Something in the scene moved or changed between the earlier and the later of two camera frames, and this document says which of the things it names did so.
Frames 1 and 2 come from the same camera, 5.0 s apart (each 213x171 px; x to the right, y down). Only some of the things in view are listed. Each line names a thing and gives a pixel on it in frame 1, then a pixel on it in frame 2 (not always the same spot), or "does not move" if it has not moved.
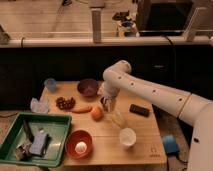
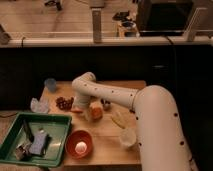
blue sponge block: x=38 y=143 does not move
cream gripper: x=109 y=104 to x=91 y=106
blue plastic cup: x=50 y=84 does not move
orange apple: x=97 y=114 does not move
